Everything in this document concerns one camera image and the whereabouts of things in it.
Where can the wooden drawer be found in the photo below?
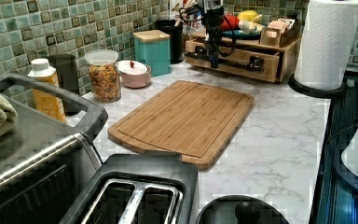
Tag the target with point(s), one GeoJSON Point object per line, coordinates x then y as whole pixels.
{"type": "Point", "coordinates": [259, 64]}

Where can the toy peeled banana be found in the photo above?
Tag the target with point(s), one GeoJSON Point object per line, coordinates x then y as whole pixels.
{"type": "Point", "coordinates": [250, 22]}

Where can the pink lidded bowl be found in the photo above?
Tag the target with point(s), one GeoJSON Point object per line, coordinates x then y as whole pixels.
{"type": "Point", "coordinates": [134, 74]}

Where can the oat cereal box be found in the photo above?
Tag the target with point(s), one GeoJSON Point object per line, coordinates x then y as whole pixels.
{"type": "Point", "coordinates": [193, 23]}

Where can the black paper towel holder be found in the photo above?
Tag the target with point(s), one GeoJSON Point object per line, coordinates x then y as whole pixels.
{"type": "Point", "coordinates": [300, 88]}

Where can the dark grey cup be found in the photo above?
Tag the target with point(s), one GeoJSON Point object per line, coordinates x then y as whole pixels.
{"type": "Point", "coordinates": [65, 65]}

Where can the teal canister wooden lid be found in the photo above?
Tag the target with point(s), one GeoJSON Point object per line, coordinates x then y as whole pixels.
{"type": "Point", "coordinates": [153, 48]}

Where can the wooden organizer box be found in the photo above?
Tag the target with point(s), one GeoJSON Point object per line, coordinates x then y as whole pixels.
{"type": "Point", "coordinates": [288, 53]}

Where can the black round lid with knob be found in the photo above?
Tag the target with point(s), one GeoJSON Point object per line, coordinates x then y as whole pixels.
{"type": "Point", "coordinates": [239, 209]}

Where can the wooden cutting board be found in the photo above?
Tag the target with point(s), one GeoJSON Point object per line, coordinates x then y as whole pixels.
{"type": "Point", "coordinates": [192, 119]}

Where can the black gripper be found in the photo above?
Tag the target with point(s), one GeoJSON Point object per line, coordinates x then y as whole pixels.
{"type": "Point", "coordinates": [213, 11]}

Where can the black two-slot toaster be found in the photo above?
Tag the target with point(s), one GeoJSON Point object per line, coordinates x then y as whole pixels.
{"type": "Point", "coordinates": [154, 188]}

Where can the glass cereal jar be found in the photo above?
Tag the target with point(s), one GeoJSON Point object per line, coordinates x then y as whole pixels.
{"type": "Point", "coordinates": [103, 75]}

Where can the blue plate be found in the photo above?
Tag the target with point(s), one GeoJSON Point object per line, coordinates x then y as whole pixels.
{"type": "Point", "coordinates": [241, 35]}

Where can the black utensil holder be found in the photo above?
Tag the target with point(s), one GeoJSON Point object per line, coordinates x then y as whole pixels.
{"type": "Point", "coordinates": [176, 38]}

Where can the tea bag boxes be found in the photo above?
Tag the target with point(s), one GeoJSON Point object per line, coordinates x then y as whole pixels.
{"type": "Point", "coordinates": [282, 24]}

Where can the white paper towel roll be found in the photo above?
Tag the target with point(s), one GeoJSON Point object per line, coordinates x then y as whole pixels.
{"type": "Point", "coordinates": [326, 43]}

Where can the stainless steel toaster oven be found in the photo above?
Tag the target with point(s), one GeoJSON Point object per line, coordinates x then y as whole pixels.
{"type": "Point", "coordinates": [45, 163]}

